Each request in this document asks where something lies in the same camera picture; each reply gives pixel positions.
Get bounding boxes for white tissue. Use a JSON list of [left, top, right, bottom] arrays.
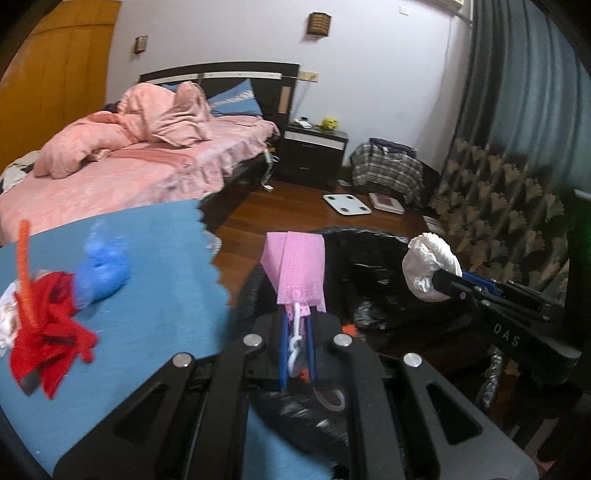
[[402, 232, 463, 303]]

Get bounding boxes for white bathroom scale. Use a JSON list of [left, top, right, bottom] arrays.
[[322, 194, 373, 216]]

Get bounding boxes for bed with pink sheet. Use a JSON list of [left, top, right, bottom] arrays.
[[0, 61, 301, 246]]

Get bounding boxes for white power strip with cable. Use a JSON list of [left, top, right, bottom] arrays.
[[261, 141, 280, 193]]

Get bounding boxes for black trash bag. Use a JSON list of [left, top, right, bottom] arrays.
[[227, 225, 509, 480]]

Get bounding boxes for pink quilt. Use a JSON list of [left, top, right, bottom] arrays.
[[33, 80, 214, 180]]

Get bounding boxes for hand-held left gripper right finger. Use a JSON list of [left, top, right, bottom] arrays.
[[306, 316, 539, 480]]

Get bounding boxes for plaid bag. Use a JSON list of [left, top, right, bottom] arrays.
[[350, 137, 426, 204]]

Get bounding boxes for light blue sock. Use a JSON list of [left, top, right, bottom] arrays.
[[74, 222, 132, 308]]

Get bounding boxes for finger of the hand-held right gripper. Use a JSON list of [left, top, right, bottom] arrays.
[[433, 269, 491, 313], [462, 271, 562, 311]]

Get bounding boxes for black and white clothes pile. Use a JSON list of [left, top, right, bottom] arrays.
[[0, 151, 43, 186]]

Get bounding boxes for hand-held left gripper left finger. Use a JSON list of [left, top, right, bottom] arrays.
[[54, 309, 290, 480]]

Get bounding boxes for orange foam net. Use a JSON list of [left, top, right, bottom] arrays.
[[16, 220, 41, 329]]

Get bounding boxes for leaf patterned sofa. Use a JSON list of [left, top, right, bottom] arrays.
[[422, 136, 571, 305]]

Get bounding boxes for silver wrapped rod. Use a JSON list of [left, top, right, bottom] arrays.
[[479, 346, 505, 409]]

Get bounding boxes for black white nightstand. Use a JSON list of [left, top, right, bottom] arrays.
[[272, 122, 349, 192]]

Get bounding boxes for wooden wardrobe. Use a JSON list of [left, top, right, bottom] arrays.
[[0, 0, 122, 174]]

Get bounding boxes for grey curtain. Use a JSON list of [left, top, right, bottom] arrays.
[[443, 0, 591, 195]]

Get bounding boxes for pink face mask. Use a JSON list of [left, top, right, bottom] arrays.
[[261, 232, 347, 412]]

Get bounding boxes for blue pillow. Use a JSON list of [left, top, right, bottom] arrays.
[[205, 79, 264, 117]]

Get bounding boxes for red glove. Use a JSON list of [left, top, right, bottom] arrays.
[[8, 271, 99, 400]]

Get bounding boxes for pink bathroom scale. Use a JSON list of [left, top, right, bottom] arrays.
[[368, 192, 406, 214]]

